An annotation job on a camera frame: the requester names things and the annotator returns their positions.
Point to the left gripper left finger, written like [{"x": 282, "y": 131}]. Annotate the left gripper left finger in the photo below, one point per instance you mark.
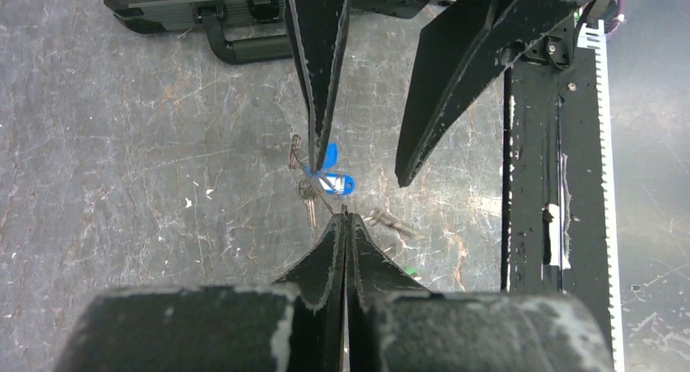
[{"x": 292, "y": 324}]

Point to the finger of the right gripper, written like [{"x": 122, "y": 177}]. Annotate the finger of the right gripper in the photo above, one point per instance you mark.
[
  {"x": 317, "y": 30},
  {"x": 459, "y": 54}
]

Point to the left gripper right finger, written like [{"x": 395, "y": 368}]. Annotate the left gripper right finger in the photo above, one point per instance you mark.
[{"x": 396, "y": 324}]

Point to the small blue key tag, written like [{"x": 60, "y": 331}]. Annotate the small blue key tag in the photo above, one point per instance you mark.
[{"x": 330, "y": 160}]

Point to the black poker chip case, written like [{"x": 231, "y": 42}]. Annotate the black poker chip case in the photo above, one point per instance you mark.
[{"x": 215, "y": 16}]

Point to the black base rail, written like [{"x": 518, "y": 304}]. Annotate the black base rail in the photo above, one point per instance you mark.
[{"x": 554, "y": 232}]

